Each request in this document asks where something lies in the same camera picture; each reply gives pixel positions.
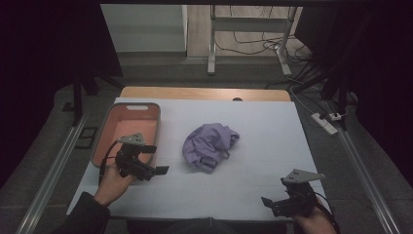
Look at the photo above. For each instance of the white plug adapter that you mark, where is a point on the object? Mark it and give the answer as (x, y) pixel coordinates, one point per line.
(336, 116)

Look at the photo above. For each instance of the black floor bracket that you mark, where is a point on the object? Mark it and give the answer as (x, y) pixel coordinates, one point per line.
(86, 137)

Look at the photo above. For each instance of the black curtain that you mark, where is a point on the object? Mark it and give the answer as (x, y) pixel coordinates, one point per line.
(383, 81)
(39, 65)

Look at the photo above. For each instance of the person's left hand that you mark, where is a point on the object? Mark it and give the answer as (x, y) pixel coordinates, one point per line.
(112, 187)

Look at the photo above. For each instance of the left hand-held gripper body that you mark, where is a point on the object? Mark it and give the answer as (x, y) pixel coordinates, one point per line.
(131, 162)

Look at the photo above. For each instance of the aluminium rail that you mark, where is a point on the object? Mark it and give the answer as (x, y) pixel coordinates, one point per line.
(52, 175)
(363, 175)

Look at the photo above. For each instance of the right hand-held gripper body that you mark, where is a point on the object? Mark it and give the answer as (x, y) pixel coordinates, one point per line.
(298, 201)

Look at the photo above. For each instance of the white metal desk frame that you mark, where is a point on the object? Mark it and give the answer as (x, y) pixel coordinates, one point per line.
(248, 24)

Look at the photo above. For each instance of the white table sheet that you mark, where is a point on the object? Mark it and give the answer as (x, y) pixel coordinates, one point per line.
(246, 182)

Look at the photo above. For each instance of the white cabinet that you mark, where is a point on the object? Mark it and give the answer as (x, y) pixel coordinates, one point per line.
(142, 27)

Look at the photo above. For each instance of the purple cloth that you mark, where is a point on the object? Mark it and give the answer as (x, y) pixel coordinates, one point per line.
(207, 146)

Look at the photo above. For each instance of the orange basket with grey rim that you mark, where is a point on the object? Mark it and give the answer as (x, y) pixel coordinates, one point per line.
(123, 123)

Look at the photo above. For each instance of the dark table grommet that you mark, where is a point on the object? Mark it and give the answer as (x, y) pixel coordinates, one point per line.
(237, 98)

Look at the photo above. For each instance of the black stand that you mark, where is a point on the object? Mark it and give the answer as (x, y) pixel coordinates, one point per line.
(78, 97)

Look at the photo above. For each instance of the person's right hand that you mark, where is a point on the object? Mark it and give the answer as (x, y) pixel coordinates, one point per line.
(315, 224)

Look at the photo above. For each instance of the white power strip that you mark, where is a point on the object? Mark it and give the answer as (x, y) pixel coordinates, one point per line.
(324, 124)

